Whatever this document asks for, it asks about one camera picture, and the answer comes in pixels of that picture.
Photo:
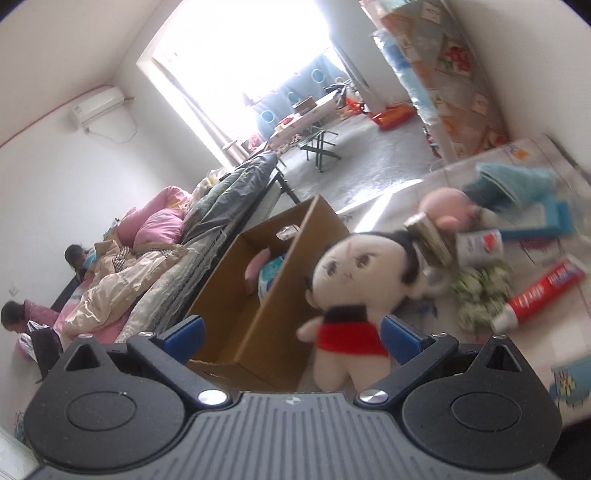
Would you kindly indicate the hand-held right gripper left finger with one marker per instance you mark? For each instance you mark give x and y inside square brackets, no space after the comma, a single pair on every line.
[182,333]

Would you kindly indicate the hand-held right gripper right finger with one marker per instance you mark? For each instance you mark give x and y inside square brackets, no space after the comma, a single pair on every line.
[401,341]

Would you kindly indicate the plush doll with red shirt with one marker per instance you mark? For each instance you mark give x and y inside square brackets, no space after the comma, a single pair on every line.
[351,272]

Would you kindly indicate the green patterned scrunchie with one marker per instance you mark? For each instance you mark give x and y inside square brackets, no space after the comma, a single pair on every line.
[480,295]

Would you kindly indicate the brown cardboard box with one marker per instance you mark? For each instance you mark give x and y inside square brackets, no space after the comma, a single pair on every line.
[277,332]

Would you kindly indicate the gold metallic case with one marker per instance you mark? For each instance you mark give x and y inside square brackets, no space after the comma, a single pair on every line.
[431,237]

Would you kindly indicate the white yogurt cup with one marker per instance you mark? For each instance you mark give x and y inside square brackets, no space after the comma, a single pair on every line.
[480,247]

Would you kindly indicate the pink round plush toy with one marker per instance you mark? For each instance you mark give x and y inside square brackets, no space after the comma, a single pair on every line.
[445,207]

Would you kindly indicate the red toothpaste tube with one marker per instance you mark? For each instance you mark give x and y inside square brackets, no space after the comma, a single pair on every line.
[540,293]

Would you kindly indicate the blue and white small box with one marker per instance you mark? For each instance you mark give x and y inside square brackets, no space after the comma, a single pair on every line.
[535,219]

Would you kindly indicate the light blue towel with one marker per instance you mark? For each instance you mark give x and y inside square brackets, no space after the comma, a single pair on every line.
[512,182]

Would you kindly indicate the beige quilt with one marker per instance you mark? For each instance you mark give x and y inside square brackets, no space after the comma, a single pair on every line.
[120,290]

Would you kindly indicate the pink sponge pad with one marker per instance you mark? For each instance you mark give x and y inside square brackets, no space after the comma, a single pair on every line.
[255,272]

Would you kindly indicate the checked cloth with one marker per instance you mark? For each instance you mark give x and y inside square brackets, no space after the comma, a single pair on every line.
[121,259]

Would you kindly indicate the blue wet wipes pack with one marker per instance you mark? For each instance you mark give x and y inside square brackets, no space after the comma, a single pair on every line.
[272,279]

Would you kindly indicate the pink pillow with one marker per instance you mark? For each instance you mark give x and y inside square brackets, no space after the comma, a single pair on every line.
[159,228]

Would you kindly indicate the printed tablecloth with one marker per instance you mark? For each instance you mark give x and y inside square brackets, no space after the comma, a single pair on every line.
[531,369]

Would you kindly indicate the pink quilt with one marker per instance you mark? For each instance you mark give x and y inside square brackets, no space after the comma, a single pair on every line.
[171,198]

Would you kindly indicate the black bag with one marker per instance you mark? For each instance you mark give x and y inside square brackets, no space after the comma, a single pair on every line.
[46,348]

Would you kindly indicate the grey blanket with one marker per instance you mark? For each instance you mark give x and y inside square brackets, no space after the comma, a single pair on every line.
[240,180]

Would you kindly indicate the green folding stool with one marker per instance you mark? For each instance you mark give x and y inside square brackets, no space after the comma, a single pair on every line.
[321,147]

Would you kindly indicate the orange bag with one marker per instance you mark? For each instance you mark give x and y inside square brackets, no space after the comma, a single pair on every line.
[395,116]

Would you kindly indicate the folding table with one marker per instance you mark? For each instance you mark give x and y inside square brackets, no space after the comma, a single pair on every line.
[300,122]

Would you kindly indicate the white air conditioner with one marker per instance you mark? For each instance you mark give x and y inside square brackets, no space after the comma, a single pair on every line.
[97,105]

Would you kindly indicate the small cardboard box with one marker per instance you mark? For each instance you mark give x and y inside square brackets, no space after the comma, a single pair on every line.
[305,105]

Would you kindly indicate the water dispenser bottle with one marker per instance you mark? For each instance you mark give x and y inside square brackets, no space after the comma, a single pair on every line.
[406,78]

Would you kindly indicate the floral patterned rolled mattress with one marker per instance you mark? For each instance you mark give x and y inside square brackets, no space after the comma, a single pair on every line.
[457,83]

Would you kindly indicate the blue curtain with circles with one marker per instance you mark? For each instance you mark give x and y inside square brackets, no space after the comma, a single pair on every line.
[295,92]

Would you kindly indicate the metal frame bed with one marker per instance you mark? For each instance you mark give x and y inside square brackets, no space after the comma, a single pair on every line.
[221,217]

